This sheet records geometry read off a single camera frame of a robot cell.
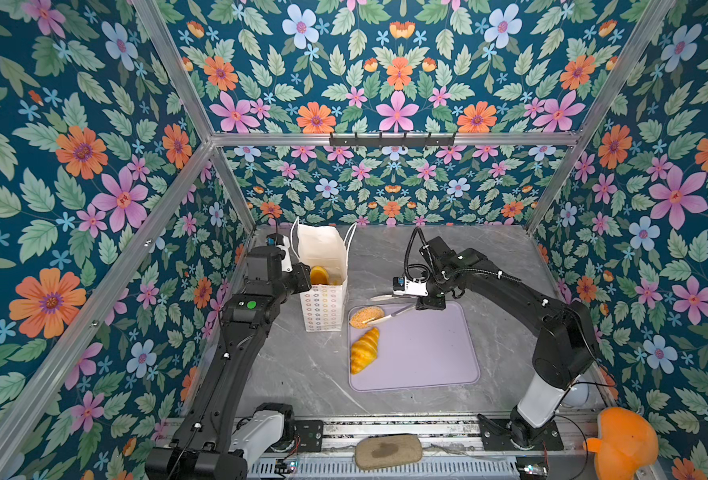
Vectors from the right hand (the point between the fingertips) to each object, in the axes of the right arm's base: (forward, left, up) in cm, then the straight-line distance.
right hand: (419, 293), depth 87 cm
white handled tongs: (-5, +12, -5) cm, 14 cm away
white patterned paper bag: (+13, +28, +6) cm, 32 cm away
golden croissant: (-14, +16, -9) cm, 23 cm away
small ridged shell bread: (+10, +32, -4) cm, 33 cm away
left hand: (-1, +29, +17) cm, 34 cm away
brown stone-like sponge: (-38, +11, -9) cm, 40 cm away
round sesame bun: (-3, +17, -7) cm, 19 cm away
